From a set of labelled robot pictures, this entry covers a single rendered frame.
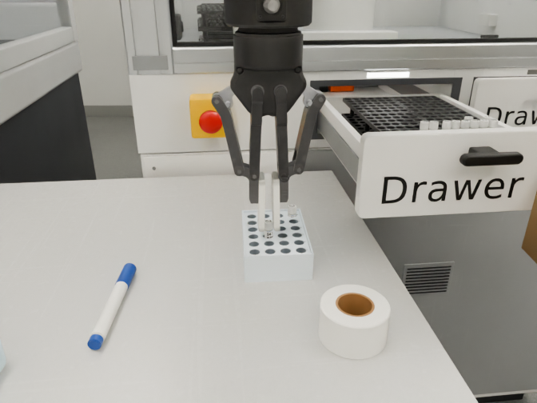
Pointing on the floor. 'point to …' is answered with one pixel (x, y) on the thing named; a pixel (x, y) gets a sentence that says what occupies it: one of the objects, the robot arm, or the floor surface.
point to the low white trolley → (195, 299)
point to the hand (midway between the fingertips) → (268, 201)
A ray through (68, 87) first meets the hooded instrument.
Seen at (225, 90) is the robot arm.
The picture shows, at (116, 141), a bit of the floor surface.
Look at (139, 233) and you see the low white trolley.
